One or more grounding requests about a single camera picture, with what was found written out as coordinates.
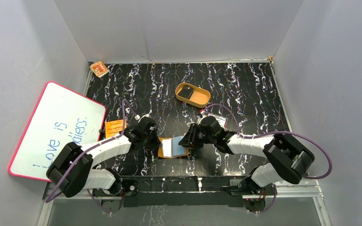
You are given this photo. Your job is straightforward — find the pink framed whiteboard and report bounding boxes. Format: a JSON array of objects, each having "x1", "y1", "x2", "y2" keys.
[{"x1": 8, "y1": 81, "x2": 106, "y2": 181}]

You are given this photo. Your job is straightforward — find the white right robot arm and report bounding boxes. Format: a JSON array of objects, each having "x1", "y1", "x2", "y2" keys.
[{"x1": 178, "y1": 116, "x2": 315, "y2": 195}]

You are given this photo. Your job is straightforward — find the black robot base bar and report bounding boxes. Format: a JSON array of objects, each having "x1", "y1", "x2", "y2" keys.
[{"x1": 92, "y1": 176, "x2": 275, "y2": 213}]

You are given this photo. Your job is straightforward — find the small orange card box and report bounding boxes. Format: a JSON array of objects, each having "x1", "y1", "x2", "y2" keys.
[{"x1": 90, "y1": 61, "x2": 109, "y2": 78}]

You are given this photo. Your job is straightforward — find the pack of coloured markers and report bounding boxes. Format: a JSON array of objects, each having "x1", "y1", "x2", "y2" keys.
[{"x1": 201, "y1": 112, "x2": 228, "y2": 128}]

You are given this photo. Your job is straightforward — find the orange leather card holder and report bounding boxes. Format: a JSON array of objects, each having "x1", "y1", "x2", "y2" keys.
[{"x1": 158, "y1": 136, "x2": 189, "y2": 159}]

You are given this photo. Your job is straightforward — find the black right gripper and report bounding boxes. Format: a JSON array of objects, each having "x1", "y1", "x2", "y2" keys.
[{"x1": 178, "y1": 123, "x2": 216, "y2": 149}]

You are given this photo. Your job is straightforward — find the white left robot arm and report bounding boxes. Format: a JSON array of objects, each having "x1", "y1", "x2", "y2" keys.
[{"x1": 46, "y1": 115, "x2": 161, "y2": 198}]

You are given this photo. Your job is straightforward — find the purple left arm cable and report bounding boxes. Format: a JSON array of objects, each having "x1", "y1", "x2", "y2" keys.
[{"x1": 45, "y1": 99, "x2": 138, "y2": 203}]

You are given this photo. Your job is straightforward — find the yellow oval tray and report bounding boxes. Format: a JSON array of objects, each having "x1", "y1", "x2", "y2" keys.
[{"x1": 175, "y1": 82, "x2": 211, "y2": 108}]

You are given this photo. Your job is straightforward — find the orange Huckleberry Finn book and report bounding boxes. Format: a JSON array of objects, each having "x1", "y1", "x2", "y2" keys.
[{"x1": 105, "y1": 120, "x2": 127, "y2": 138}]

